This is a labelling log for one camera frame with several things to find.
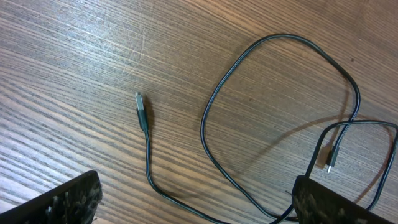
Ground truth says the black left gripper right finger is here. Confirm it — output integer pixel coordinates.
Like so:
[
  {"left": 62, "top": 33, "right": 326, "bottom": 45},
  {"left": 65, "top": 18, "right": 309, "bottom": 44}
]
[{"left": 292, "top": 175, "right": 392, "bottom": 224}]

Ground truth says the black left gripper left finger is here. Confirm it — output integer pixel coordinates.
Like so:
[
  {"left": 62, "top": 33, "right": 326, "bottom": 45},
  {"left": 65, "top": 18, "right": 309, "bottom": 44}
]
[{"left": 1, "top": 170, "right": 103, "bottom": 224}]

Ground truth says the black thin cable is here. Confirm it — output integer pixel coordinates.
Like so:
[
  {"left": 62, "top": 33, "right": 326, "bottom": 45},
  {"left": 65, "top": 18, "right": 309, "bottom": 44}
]
[{"left": 135, "top": 33, "right": 398, "bottom": 224}]

